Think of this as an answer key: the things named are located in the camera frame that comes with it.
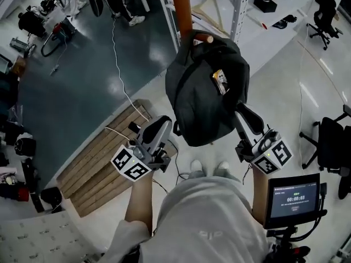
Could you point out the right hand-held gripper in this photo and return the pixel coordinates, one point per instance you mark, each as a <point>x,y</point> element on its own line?
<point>270,149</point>

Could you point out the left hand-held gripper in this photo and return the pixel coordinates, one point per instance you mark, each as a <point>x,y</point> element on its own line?
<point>153,136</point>

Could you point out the dark grey backpack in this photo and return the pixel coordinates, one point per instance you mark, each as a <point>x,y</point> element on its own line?
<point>197,105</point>

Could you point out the orange wooden coat stand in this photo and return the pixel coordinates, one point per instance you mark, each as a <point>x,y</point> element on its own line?
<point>181,7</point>

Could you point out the person's left forearm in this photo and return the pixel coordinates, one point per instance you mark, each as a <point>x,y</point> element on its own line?
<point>140,201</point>

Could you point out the person's right forearm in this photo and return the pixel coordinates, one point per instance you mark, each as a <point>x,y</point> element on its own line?
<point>260,193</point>

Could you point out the black power adapter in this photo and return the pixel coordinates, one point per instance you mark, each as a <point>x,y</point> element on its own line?
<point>134,127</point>

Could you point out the person's right white shoe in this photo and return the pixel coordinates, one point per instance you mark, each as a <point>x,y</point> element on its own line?
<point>222,167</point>

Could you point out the person's white shoe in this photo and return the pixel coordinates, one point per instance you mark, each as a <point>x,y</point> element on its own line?
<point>222,167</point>
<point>196,166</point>

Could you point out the person's left white shoe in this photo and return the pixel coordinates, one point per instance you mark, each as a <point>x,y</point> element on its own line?
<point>196,166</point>

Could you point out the small black monitor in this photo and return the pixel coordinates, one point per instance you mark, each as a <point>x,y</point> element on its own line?
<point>293,199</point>

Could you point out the wooden pallet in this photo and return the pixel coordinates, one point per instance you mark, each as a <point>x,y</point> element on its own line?
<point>101,168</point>

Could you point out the black padded office chair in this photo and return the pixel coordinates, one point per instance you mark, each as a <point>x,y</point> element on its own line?
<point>333,144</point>

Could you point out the person's grey trousers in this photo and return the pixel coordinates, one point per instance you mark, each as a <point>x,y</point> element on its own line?
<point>211,174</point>

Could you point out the person's white shirt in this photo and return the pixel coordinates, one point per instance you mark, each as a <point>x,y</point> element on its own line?
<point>205,223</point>

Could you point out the black round bag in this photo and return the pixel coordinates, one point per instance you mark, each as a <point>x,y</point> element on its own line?
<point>51,199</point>

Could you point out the black and white bag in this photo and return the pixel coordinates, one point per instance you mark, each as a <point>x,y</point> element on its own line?
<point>25,147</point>

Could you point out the black glove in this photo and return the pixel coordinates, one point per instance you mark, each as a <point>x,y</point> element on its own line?
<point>285,21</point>

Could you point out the long black case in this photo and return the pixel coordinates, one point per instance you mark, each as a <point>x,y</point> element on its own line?
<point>33,185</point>

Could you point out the red and blue vacuum cleaner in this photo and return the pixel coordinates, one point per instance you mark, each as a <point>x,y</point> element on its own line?
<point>61,29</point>

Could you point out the black mesh office chair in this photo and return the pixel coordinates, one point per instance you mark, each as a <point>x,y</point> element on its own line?
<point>325,18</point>

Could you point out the black box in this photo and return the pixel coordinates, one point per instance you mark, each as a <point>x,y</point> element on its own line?
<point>265,3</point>

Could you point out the white patterned sheet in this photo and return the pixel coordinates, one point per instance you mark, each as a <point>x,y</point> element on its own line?
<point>44,237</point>

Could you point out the grey tool case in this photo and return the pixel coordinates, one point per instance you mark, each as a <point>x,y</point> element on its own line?
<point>18,43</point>

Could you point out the black monitor mount rig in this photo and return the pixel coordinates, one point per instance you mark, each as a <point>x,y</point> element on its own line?
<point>290,245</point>

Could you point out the wooden triangular frame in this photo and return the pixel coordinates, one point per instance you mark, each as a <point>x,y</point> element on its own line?
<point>204,5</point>

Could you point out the white perforated shelving frame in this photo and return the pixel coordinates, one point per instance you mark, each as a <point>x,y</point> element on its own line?
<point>240,10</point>

